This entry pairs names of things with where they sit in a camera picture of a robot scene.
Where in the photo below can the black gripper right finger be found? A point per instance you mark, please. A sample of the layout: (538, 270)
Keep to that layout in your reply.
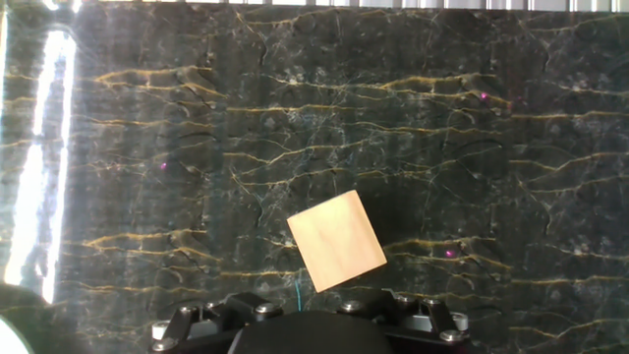
(413, 312)

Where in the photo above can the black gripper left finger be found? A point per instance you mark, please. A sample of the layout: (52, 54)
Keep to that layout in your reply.
(216, 314)

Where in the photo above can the black marble pattern mat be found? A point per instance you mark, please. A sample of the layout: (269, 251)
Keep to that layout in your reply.
(393, 147)

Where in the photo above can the large wooden block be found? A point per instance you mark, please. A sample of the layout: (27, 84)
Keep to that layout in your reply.
(336, 241)

